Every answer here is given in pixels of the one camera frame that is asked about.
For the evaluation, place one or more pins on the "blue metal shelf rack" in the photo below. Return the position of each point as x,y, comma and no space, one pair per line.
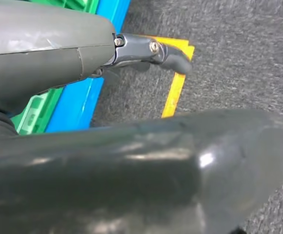
78,103

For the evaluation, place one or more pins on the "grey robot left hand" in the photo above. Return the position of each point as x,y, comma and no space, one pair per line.
107,181

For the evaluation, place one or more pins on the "yellow floor tape marking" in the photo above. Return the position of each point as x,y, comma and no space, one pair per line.
175,90

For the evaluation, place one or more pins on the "green plastic crate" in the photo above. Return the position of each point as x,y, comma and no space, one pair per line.
36,113
70,4

